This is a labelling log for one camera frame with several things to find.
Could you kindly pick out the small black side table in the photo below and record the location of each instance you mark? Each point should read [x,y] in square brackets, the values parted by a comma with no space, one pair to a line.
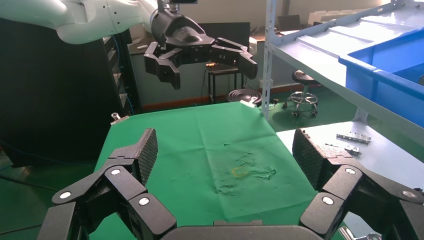
[222,69]

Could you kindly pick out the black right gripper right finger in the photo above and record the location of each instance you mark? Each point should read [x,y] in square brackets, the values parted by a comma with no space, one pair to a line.
[351,185]

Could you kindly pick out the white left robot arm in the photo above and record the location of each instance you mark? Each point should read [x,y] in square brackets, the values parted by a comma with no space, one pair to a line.
[82,20]

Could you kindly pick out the blue plastic bin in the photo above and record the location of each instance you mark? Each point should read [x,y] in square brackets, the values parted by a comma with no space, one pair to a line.
[381,82]

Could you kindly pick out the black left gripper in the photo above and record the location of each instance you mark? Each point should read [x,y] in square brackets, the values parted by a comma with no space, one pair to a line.
[179,30]

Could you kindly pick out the small silver metal strip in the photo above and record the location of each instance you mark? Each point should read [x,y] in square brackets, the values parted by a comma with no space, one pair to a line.
[352,136]
[352,150]

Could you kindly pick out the silver binder clip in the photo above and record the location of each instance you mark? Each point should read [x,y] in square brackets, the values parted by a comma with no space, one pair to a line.
[371,236]
[248,103]
[118,119]

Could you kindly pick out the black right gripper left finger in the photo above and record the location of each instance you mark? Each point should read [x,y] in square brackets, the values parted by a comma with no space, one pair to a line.
[119,180]

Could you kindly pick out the black round stool seat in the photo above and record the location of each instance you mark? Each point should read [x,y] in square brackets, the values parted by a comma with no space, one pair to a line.
[243,95]

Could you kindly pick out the black stool chrome legs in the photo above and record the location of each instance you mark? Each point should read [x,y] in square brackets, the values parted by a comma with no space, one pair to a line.
[303,78]

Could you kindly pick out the green table cloth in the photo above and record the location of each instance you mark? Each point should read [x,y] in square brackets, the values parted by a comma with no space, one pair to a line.
[198,149]

